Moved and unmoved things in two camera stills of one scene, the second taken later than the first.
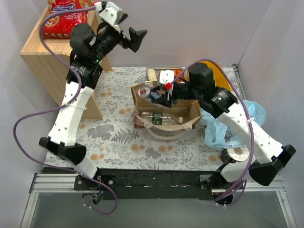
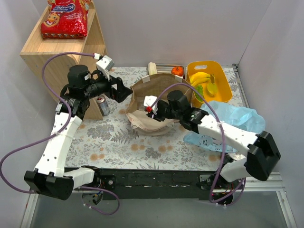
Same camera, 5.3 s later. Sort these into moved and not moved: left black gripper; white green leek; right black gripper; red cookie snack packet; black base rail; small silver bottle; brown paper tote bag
Moved: right black gripper; small silver bottle; left black gripper; white green leek; brown paper tote bag
Not moved: black base rail; red cookie snack packet
